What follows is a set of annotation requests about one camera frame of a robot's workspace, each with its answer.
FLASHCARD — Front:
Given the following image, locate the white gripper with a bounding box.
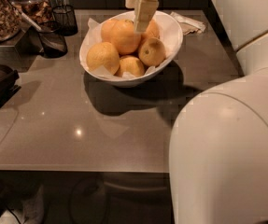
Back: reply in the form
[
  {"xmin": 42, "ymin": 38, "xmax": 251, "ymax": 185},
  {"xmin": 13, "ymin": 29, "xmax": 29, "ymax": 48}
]
[{"xmin": 125, "ymin": 0, "xmax": 159, "ymax": 33}]

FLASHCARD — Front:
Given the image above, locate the large orange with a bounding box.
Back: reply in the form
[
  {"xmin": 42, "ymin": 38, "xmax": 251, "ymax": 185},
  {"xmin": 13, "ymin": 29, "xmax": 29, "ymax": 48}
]
[{"xmin": 110, "ymin": 19, "xmax": 141, "ymax": 55}]

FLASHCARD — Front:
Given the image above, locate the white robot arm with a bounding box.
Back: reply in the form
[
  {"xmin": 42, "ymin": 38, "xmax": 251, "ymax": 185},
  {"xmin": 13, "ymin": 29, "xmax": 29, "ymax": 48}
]
[{"xmin": 169, "ymin": 0, "xmax": 268, "ymax": 224}]

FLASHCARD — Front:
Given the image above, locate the back right orange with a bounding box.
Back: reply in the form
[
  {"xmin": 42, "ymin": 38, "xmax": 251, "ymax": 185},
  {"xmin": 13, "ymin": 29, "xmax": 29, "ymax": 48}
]
[{"xmin": 141, "ymin": 20, "xmax": 160, "ymax": 40}]

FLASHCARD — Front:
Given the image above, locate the back left orange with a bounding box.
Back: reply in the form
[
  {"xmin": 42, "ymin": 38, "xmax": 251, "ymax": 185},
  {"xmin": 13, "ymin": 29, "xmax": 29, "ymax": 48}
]
[{"xmin": 101, "ymin": 19, "xmax": 118, "ymax": 42}]

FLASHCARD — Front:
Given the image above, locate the right front orange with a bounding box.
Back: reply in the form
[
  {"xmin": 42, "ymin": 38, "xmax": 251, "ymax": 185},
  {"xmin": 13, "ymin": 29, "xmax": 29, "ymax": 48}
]
[{"xmin": 138, "ymin": 37, "xmax": 166, "ymax": 66}]

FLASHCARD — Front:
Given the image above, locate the front centre orange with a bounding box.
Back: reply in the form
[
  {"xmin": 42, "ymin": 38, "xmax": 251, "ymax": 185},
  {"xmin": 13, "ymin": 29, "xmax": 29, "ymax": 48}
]
[{"xmin": 116, "ymin": 55, "xmax": 145, "ymax": 77}]

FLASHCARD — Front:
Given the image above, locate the front left orange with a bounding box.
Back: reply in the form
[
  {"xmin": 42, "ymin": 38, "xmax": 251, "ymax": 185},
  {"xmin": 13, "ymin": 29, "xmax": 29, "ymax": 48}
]
[{"xmin": 86, "ymin": 42, "xmax": 120, "ymax": 75}]

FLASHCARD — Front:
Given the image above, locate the white oval bowl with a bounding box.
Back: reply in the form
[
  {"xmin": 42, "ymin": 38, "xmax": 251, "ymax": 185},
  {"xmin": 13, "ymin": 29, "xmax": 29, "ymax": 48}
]
[{"xmin": 79, "ymin": 11, "xmax": 183, "ymax": 88}]

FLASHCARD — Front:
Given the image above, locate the folded paper napkin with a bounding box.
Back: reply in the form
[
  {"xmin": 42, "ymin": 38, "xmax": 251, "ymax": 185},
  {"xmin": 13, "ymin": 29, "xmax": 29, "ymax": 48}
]
[{"xmin": 171, "ymin": 11, "xmax": 206, "ymax": 35}]

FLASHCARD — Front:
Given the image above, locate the black mesh cup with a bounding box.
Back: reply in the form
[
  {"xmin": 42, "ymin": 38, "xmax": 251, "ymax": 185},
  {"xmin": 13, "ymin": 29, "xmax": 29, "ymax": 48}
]
[{"xmin": 52, "ymin": 5, "xmax": 78, "ymax": 36}]

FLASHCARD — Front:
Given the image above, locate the black mesh scoop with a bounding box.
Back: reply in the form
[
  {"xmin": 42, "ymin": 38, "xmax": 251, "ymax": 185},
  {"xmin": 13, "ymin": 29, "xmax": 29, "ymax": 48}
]
[{"xmin": 38, "ymin": 21, "xmax": 68, "ymax": 58}]

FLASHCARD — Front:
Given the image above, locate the small glass snack jar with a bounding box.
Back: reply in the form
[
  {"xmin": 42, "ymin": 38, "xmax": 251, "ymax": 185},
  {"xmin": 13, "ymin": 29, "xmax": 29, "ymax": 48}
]
[{"xmin": 10, "ymin": 0, "xmax": 53, "ymax": 24}]

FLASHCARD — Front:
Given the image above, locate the metal tray stand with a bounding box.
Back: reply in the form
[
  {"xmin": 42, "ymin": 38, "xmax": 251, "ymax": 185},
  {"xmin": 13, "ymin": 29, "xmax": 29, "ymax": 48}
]
[{"xmin": 0, "ymin": 28, "xmax": 42, "ymax": 72}]

